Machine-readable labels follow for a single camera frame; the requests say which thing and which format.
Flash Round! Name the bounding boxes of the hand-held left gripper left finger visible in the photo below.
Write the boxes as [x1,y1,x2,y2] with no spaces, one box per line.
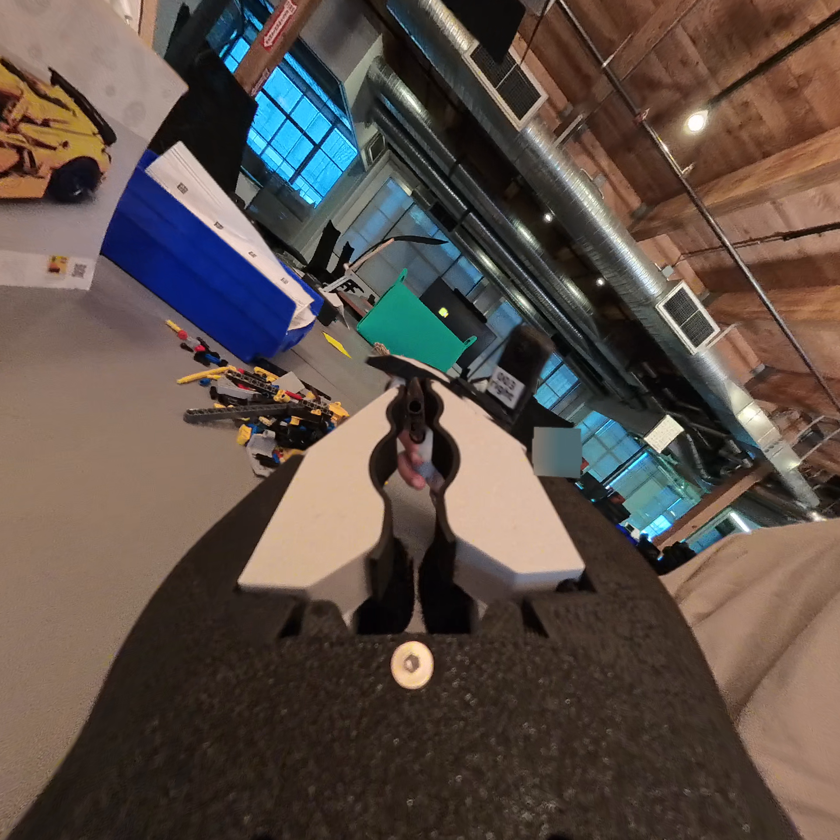
[236,387,416,634]

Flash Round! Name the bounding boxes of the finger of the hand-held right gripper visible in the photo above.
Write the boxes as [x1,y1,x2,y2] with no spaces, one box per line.
[365,353,460,395]

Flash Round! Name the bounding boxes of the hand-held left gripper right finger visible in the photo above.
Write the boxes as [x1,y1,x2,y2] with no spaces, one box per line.
[417,382,586,634]

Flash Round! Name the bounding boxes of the small black red-pin brick assembly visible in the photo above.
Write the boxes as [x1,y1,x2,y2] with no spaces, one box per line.
[402,376,431,442]

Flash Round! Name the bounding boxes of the pile of building bricks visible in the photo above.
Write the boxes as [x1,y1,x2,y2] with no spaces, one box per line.
[164,319,352,478]

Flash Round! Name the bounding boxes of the grey desk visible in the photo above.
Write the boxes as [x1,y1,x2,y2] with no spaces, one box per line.
[0,252,408,788]

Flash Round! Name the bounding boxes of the person's right hand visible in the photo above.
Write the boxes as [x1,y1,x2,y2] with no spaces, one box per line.
[395,436,429,491]

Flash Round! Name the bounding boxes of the green plastic bin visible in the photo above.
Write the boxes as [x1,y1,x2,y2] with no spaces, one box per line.
[357,268,478,380]

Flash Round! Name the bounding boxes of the black monitor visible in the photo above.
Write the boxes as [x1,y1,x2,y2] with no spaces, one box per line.
[419,276,490,342]

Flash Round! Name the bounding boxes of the white paper sign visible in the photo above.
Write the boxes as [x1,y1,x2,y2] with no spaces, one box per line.
[643,413,685,455]

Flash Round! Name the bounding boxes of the blue plastic bin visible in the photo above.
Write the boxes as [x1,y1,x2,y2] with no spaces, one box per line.
[100,150,326,364]

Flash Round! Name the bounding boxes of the white paper sheets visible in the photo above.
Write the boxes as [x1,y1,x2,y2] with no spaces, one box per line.
[144,141,317,332]

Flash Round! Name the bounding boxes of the person's beige shirt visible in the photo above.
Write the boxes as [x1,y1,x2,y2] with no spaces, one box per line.
[659,518,840,840]

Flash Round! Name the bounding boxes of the white instruction booklet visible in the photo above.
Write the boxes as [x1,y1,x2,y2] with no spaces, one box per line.
[0,0,190,290]

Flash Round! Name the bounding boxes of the silver ventilation duct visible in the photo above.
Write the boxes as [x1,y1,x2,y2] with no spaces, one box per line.
[367,0,821,506]

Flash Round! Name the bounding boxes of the wooden post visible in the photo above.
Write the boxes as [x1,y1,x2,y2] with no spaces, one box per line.
[233,0,322,93]

